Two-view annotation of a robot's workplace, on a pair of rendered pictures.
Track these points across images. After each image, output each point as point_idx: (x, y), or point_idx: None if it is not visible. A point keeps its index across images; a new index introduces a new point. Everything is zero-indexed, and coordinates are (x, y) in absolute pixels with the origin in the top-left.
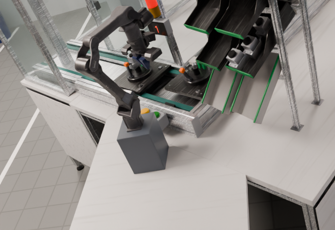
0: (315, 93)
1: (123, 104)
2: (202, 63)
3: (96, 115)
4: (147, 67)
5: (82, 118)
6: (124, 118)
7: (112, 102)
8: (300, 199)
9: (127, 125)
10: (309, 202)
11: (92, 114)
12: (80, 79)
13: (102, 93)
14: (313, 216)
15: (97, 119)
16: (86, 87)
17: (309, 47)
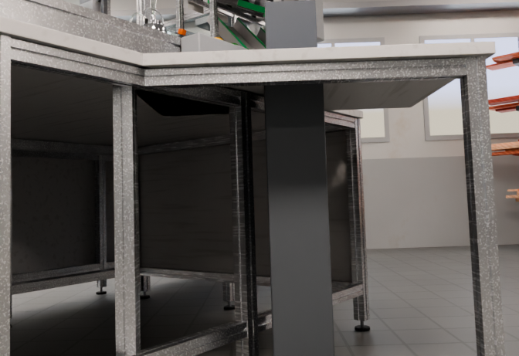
0: None
1: None
2: (246, 4)
3: (111, 45)
4: None
5: (5, 77)
6: None
7: (114, 38)
8: (357, 113)
9: None
10: (361, 114)
11: (96, 44)
12: None
13: (93, 15)
14: (360, 137)
15: (90, 67)
16: None
17: None
